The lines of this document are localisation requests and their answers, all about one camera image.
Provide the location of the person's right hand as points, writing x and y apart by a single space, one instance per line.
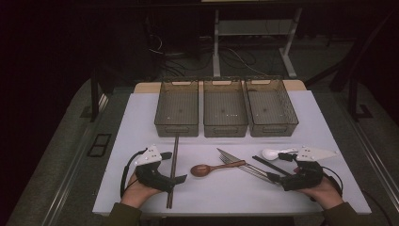
324 194

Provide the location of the person's left hand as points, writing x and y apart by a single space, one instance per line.
136 194

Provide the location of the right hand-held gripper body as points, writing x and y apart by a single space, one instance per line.
306 177

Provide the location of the white ceramic spoon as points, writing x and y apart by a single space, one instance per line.
270 153

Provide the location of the smoky clear plastic bin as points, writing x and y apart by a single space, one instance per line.
225 109
271 109
177 109

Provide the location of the metal rail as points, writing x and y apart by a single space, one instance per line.
376 169
67 185

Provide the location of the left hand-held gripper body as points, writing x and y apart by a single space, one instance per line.
150 175

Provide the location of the white metal stand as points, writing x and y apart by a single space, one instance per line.
215 47

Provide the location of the brown wooden spoon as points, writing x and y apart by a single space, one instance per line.
200 170

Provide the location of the dark slanted stand leg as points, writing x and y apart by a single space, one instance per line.
318 77

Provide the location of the black metal stand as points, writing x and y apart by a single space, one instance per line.
353 97

